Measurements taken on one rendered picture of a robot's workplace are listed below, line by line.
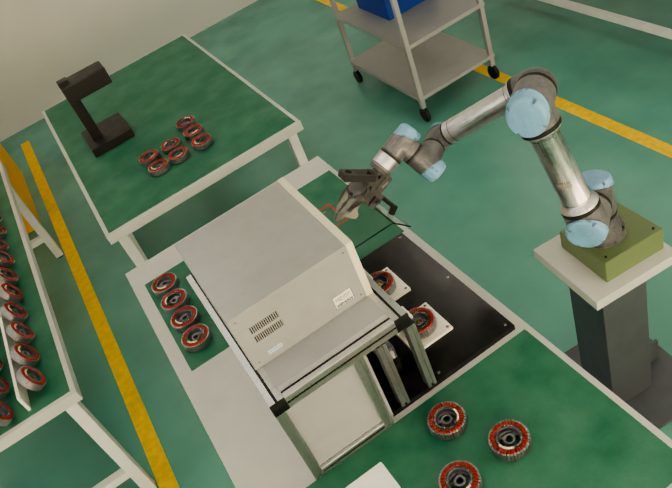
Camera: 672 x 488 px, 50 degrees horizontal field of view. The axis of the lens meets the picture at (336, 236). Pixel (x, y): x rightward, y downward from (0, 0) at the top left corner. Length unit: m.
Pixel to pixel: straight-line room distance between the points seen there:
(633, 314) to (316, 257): 1.23
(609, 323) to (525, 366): 0.48
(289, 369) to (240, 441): 0.48
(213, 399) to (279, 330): 0.64
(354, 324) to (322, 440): 0.35
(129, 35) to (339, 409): 5.60
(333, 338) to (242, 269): 0.31
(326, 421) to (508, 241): 1.89
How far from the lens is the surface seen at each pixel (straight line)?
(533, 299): 3.39
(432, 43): 5.15
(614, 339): 2.68
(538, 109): 1.95
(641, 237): 2.41
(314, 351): 1.94
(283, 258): 1.93
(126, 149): 4.15
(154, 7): 7.20
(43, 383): 2.95
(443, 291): 2.44
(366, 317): 1.96
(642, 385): 3.01
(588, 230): 2.17
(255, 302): 1.85
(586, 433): 2.08
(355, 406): 2.06
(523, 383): 2.18
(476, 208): 3.90
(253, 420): 2.38
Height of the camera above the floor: 2.52
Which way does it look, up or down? 39 degrees down
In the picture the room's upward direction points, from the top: 23 degrees counter-clockwise
